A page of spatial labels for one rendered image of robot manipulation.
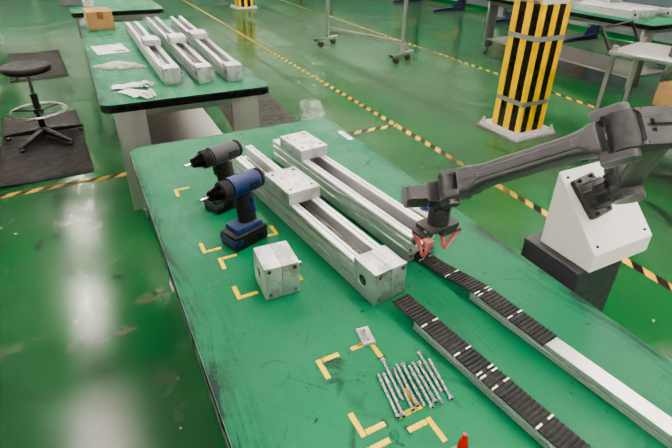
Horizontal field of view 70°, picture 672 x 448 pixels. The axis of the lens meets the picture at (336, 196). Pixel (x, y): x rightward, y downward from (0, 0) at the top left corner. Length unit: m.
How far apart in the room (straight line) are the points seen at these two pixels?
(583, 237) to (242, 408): 0.98
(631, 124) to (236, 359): 0.91
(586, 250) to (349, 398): 0.79
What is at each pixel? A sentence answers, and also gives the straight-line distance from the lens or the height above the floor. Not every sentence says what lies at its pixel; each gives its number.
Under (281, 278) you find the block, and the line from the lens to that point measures 1.21.
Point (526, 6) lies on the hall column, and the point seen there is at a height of 1.07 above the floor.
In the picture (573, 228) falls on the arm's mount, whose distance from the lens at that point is 1.49.
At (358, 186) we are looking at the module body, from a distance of 1.58.
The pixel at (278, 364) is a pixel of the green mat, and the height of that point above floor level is 0.78.
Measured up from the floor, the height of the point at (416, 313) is 0.81.
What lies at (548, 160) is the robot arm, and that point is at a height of 1.19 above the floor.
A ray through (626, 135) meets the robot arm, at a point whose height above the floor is 1.27.
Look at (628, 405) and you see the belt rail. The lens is 1.15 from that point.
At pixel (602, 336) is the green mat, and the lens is 1.31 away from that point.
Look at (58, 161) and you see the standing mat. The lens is 4.18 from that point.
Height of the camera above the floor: 1.59
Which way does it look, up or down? 29 degrees down
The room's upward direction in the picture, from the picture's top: 1 degrees clockwise
